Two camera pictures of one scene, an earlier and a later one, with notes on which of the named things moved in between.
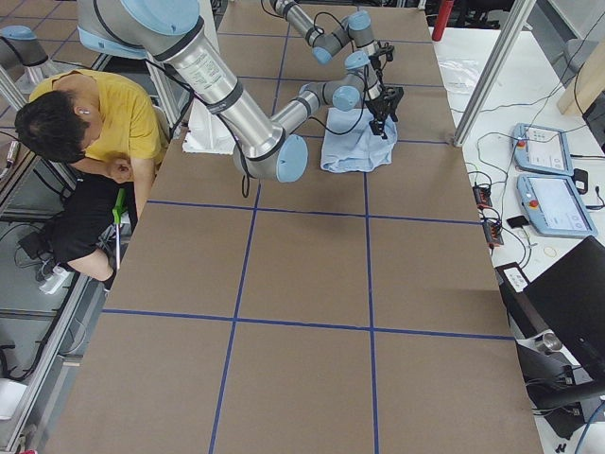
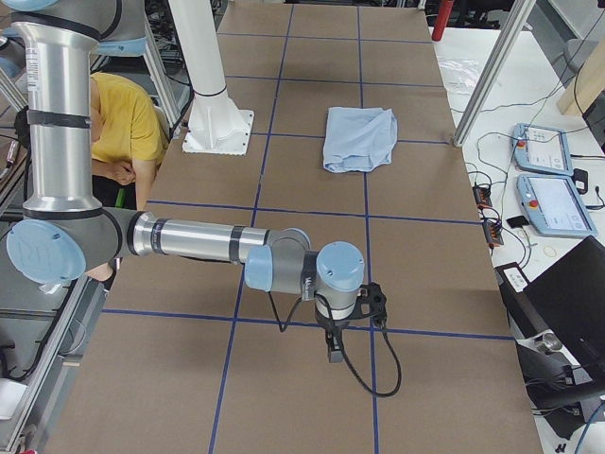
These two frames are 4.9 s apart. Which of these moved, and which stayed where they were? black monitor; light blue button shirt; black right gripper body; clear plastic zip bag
Moved: black right gripper body
Stayed: black monitor; light blue button shirt; clear plastic zip bag
